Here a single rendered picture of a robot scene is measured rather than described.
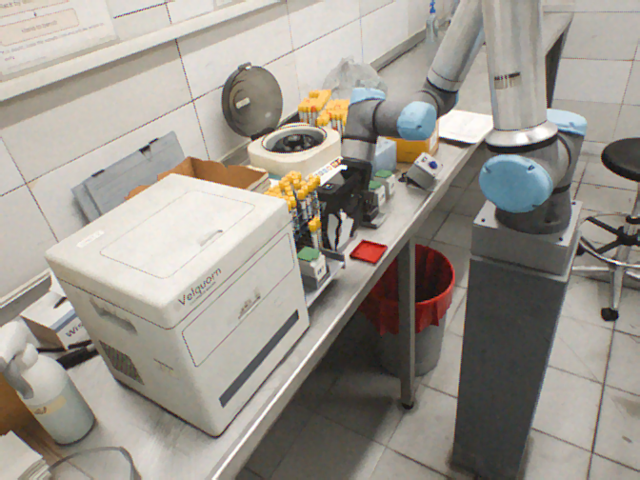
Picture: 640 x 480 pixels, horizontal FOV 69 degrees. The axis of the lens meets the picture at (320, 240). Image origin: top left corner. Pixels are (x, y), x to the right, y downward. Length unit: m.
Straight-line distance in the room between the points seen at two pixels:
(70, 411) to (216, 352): 0.28
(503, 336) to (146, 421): 0.81
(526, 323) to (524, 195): 0.40
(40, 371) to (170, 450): 0.23
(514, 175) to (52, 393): 0.82
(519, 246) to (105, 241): 0.80
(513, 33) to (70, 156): 0.97
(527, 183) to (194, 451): 0.70
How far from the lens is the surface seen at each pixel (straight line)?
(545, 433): 1.90
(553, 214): 1.06
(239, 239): 0.70
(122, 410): 0.94
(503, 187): 0.88
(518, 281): 1.11
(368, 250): 1.12
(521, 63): 0.83
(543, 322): 1.17
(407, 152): 1.48
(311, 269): 0.95
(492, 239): 1.08
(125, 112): 1.33
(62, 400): 0.88
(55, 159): 1.24
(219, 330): 0.72
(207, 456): 0.83
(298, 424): 1.88
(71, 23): 1.25
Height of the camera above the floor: 1.55
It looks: 35 degrees down
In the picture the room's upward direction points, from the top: 8 degrees counter-clockwise
